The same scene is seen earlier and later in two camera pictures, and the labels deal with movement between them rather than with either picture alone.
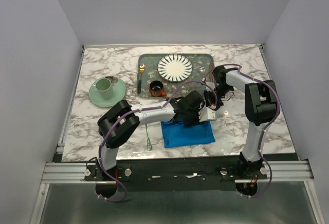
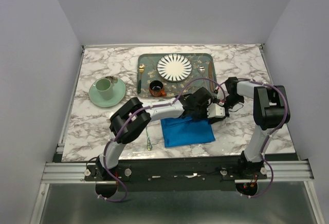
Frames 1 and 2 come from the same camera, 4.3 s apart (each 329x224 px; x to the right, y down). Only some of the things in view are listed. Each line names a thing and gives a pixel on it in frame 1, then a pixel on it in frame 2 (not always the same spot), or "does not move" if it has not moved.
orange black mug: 156,89 does not move
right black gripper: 209,100 -> 216,119
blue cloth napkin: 176,134 does not move
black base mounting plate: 163,174 does not move
